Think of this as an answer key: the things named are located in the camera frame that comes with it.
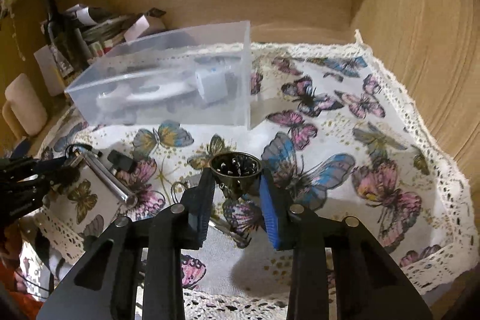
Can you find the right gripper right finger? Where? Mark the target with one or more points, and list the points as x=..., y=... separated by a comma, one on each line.
x=281, y=226

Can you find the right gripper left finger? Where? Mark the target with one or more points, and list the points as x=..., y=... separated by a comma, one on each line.
x=198, y=207

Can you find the black round grinder cup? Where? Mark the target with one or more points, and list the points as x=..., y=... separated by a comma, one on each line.
x=237, y=174

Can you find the beige ceramic mug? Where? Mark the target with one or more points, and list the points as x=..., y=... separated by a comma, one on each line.
x=23, y=111

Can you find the small black rectangular block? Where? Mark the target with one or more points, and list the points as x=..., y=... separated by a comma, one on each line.
x=121, y=162

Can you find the butterfly print lace cloth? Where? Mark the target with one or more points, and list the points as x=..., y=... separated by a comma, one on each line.
x=335, y=128

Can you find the white paper sheet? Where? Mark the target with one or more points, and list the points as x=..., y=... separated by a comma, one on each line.
x=53, y=80

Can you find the small white blue box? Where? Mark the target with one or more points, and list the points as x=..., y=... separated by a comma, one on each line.
x=211, y=84

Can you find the clear plastic storage box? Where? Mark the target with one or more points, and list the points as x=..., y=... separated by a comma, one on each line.
x=167, y=57

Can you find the white handheld device in box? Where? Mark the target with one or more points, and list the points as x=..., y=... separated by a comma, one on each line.
x=125, y=95

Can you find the stack of papers and magazines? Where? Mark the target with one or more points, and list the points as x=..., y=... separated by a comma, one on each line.
x=97, y=29

